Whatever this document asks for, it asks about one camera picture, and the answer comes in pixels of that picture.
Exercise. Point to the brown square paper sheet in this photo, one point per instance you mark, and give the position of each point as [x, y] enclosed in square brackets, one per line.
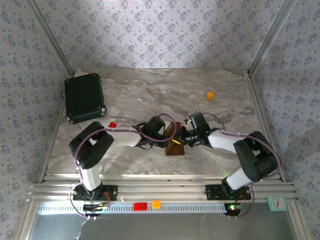
[176, 150]

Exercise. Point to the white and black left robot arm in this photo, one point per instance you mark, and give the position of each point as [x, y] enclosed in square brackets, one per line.
[90, 150]

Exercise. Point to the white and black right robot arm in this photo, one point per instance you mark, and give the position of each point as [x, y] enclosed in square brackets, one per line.
[252, 157]

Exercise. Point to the red square sticker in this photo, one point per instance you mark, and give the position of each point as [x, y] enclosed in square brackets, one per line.
[112, 124]

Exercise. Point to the orange square tag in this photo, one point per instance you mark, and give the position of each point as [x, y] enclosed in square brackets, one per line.
[156, 204]

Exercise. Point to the small yellow cube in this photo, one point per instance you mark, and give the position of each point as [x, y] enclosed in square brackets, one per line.
[210, 96]

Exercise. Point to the red rectangular tag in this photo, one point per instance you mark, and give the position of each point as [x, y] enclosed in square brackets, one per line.
[140, 206]

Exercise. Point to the black right controller board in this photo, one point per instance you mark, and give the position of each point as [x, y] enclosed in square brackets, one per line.
[232, 208]

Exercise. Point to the black controller board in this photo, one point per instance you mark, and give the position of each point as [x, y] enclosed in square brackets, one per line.
[95, 207]
[232, 208]

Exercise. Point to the black hard case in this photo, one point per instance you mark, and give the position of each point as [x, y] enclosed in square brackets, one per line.
[83, 97]

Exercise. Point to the black left controller board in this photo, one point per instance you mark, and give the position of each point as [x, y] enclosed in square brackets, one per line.
[95, 207]

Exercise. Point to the small teal clock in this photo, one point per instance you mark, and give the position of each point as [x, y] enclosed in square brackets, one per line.
[276, 203]

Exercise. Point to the aluminium rail frame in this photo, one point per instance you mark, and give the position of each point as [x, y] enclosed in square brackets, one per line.
[162, 190]

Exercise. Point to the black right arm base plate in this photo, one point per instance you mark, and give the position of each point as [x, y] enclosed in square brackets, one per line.
[212, 191]

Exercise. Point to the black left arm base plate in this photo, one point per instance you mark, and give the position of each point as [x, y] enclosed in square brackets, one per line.
[112, 192]

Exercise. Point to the aluminium side rail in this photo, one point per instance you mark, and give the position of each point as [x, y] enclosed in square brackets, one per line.
[265, 125]
[53, 140]

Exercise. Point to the aluminium corner post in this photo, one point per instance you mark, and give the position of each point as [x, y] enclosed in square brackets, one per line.
[50, 37]
[272, 37]

